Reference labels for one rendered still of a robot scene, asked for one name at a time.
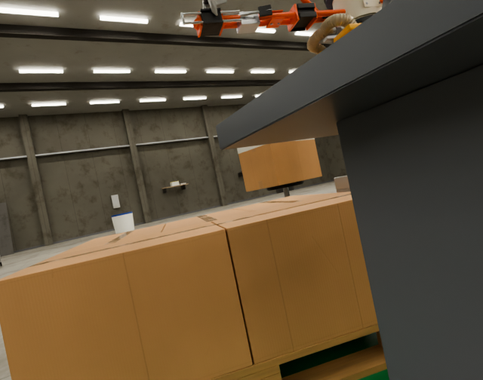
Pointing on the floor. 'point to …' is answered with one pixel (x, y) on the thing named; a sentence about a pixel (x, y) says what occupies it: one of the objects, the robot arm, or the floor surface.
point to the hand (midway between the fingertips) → (211, 21)
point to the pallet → (372, 364)
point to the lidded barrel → (123, 222)
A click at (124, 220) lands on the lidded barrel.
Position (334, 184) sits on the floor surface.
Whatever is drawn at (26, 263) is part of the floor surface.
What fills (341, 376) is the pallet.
